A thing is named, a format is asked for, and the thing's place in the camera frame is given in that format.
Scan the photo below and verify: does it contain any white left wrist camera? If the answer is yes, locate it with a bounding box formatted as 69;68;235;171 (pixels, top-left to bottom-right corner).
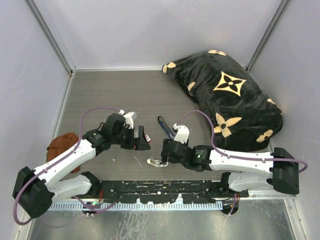
118;109;138;129

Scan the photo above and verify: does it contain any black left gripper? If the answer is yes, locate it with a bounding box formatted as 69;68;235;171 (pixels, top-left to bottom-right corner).
111;125;150;151

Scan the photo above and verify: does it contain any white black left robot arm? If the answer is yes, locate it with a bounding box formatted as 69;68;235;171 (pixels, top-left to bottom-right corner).
12;111;151;219

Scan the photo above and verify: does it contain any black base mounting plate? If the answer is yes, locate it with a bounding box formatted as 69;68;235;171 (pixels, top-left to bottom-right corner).
84;179;249;204

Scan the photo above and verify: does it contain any white slotted cable duct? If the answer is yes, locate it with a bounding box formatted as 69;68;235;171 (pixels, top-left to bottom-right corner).
49;199;223;212

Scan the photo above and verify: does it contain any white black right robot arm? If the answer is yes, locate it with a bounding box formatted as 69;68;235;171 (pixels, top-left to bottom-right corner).
161;139;300;197

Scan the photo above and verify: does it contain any brown cloth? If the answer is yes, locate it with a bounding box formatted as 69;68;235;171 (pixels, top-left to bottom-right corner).
46;132;79;162

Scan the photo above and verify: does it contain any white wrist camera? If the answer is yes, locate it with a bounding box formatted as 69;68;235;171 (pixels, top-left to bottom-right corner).
173;123;190;144
118;109;138;129

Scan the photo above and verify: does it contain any black floral plush blanket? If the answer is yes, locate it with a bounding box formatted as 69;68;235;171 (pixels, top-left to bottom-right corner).
161;49;283;152

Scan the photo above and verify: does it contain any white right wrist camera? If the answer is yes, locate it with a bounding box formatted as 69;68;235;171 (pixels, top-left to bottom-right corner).
173;123;190;144

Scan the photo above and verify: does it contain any red staple box sleeve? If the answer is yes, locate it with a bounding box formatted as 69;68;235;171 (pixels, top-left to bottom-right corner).
145;134;151;143

